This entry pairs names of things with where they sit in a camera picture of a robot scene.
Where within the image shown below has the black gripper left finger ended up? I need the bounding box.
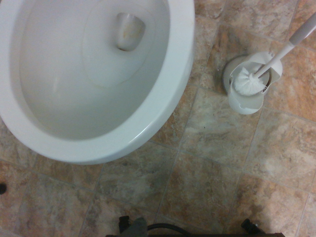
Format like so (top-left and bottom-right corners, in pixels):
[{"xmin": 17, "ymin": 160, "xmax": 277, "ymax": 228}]
[{"xmin": 118, "ymin": 215, "xmax": 131, "ymax": 234}]

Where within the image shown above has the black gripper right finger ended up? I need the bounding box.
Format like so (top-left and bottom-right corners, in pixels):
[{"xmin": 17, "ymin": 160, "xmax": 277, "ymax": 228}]
[{"xmin": 240, "ymin": 218, "xmax": 258, "ymax": 235}]

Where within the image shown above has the white toilet brush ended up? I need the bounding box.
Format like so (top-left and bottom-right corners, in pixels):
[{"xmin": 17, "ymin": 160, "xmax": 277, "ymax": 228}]
[{"xmin": 234, "ymin": 18, "xmax": 316, "ymax": 96}]

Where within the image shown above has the white toilet bowl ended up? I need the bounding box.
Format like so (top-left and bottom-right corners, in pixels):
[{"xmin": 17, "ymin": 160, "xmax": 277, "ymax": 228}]
[{"xmin": 0, "ymin": 0, "xmax": 196, "ymax": 165}]

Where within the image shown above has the white toilet brush holder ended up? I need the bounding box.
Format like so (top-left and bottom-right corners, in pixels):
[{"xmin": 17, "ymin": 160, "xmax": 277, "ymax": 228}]
[{"xmin": 223, "ymin": 51, "xmax": 284, "ymax": 116}]

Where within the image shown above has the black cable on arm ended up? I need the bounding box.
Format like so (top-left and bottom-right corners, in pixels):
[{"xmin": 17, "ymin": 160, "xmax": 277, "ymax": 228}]
[{"xmin": 147, "ymin": 223, "xmax": 190, "ymax": 233}]

